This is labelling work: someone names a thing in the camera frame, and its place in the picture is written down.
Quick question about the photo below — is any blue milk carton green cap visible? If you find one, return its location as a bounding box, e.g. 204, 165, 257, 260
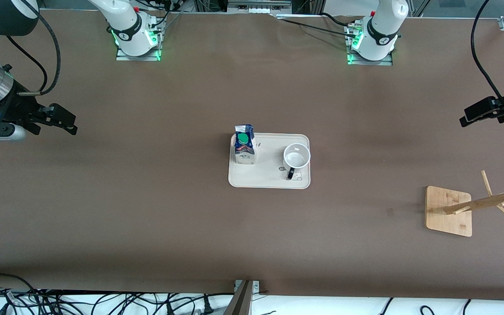
234, 124, 258, 165

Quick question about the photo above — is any white smiley mug black handle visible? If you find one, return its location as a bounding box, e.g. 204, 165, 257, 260
283, 143, 312, 181

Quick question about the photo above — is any wooden cup rack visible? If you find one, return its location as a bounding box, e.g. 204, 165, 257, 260
425, 171, 504, 237

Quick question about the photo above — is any beige rabbit print tray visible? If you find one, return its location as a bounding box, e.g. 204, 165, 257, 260
228, 133, 312, 189

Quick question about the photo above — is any grey power strip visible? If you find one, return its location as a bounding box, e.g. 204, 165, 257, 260
227, 0, 293, 14

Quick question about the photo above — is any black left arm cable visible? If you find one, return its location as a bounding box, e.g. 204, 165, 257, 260
471, 0, 504, 116

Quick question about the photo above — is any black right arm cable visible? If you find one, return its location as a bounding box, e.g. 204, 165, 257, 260
6, 0, 62, 96

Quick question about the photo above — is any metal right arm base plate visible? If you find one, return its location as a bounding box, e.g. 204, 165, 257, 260
116, 43, 162, 61

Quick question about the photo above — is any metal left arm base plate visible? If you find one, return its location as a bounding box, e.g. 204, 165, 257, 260
347, 50, 393, 67

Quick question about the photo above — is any black tangled cable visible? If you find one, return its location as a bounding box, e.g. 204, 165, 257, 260
38, 290, 235, 315

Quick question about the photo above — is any black cable to arm base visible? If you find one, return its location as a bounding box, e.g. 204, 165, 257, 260
274, 12, 363, 38

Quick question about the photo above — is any aluminium profile with bracket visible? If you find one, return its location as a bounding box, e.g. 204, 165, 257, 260
223, 280, 261, 315

